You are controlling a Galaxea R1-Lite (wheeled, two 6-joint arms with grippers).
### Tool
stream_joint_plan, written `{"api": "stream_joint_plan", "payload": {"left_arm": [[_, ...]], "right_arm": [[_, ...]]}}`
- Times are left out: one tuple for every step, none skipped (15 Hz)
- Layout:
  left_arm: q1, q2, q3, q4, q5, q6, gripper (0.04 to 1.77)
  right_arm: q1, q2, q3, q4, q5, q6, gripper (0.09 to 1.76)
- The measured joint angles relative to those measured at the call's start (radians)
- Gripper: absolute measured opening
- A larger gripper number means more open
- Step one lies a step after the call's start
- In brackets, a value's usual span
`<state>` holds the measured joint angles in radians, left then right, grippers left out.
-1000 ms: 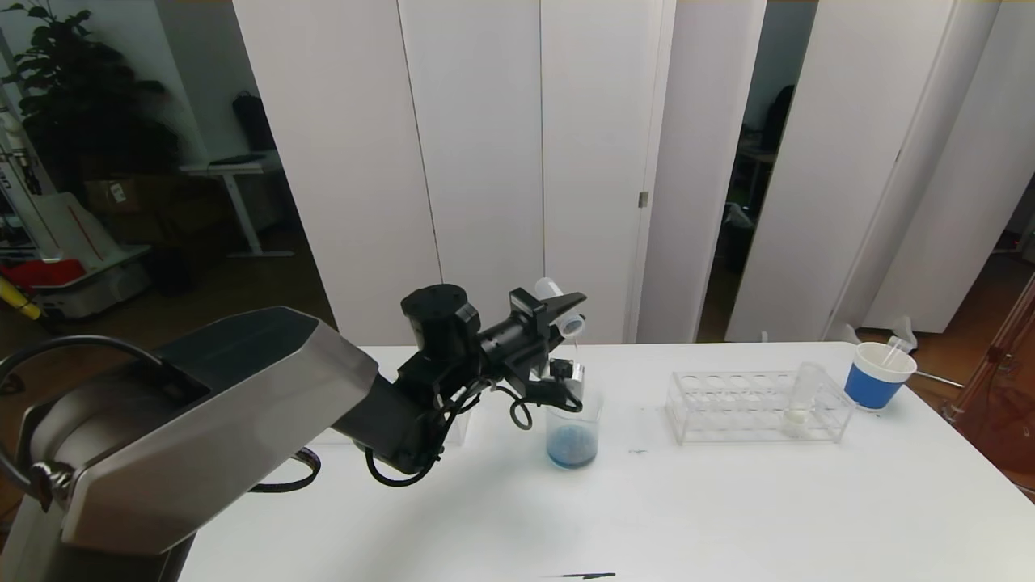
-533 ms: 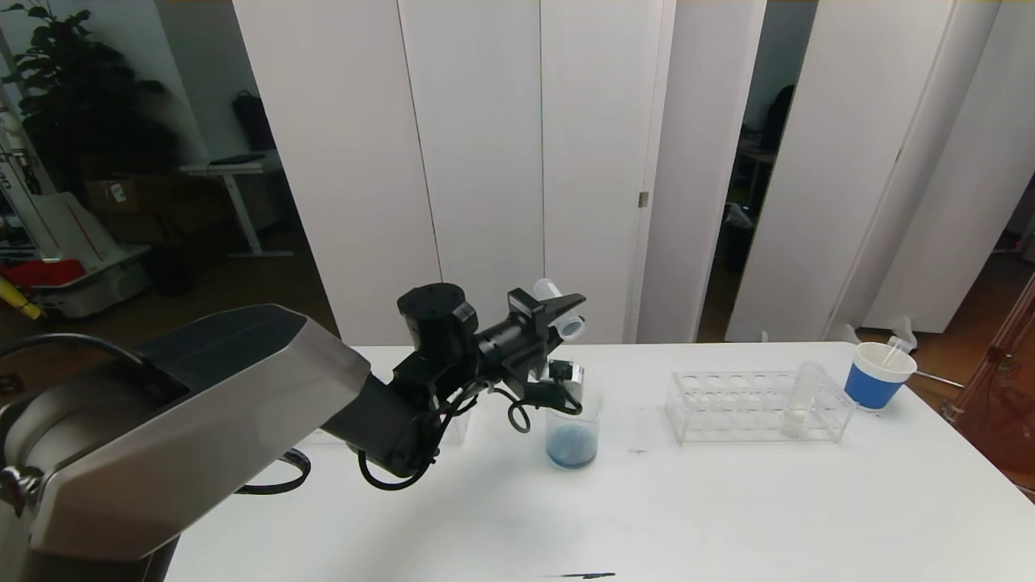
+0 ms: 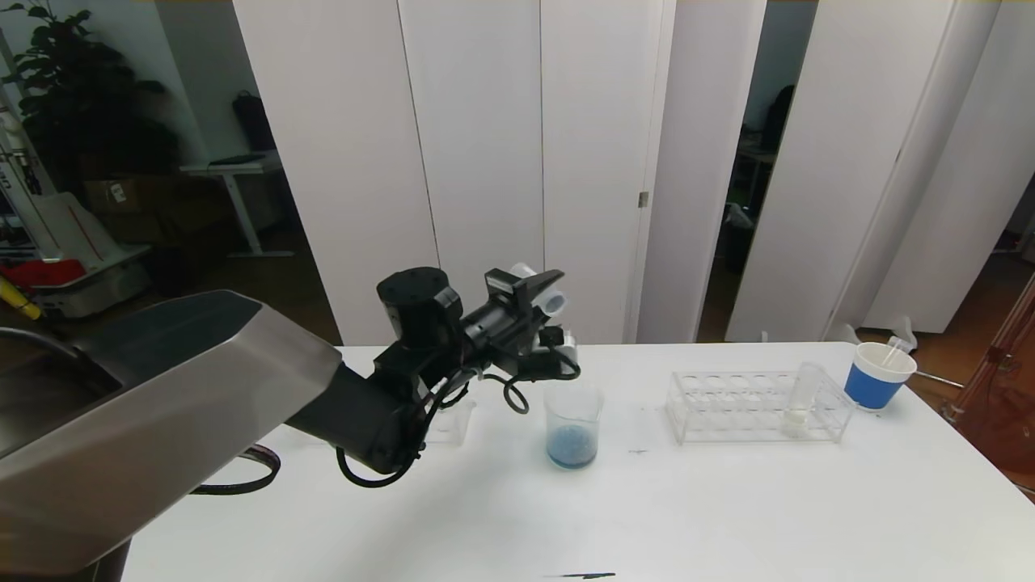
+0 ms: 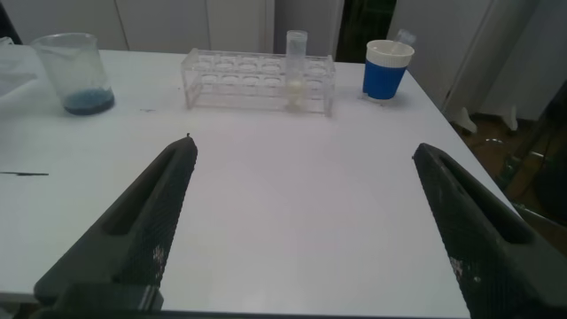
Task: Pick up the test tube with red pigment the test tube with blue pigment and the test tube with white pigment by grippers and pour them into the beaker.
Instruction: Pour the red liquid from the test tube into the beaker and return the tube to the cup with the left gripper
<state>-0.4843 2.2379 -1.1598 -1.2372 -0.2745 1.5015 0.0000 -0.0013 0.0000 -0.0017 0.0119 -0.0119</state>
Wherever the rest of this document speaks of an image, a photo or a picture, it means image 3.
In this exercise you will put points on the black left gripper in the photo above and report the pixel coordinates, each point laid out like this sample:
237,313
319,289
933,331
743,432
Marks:
507,287

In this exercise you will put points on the brown cardboard box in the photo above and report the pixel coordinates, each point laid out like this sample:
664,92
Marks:
121,202

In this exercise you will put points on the black backpack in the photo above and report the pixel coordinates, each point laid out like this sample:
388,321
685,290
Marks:
255,121

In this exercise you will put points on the clear glass beaker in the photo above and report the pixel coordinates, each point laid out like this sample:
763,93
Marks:
572,449

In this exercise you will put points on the clear acrylic test tube rack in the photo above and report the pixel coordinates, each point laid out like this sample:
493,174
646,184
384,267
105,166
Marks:
744,404
453,424

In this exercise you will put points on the blue white paper cup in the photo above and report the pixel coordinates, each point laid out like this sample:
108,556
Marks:
872,392

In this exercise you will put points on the white grey machine base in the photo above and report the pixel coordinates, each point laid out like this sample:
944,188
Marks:
81,234

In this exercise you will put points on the dark green potted plant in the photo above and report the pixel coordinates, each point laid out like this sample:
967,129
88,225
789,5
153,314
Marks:
89,105

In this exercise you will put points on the yellow black tool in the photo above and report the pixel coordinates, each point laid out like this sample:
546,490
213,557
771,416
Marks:
16,297

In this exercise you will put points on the white standing desk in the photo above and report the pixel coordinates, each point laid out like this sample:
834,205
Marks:
234,168

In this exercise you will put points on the white partition foot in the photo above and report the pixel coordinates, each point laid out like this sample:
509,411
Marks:
845,333

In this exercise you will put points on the brown frame stand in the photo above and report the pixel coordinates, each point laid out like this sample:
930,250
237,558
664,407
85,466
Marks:
1003,420

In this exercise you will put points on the test tube with red pigment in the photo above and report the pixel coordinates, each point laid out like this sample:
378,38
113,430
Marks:
893,349
556,303

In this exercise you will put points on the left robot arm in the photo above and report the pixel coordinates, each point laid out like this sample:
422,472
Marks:
162,404

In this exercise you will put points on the thin metal rod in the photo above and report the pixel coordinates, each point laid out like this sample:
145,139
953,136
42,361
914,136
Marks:
937,380

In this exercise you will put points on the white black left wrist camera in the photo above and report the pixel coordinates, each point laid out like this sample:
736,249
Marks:
566,352

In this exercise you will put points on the test tube with pale pigment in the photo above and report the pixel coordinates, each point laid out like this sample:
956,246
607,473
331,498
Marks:
796,419

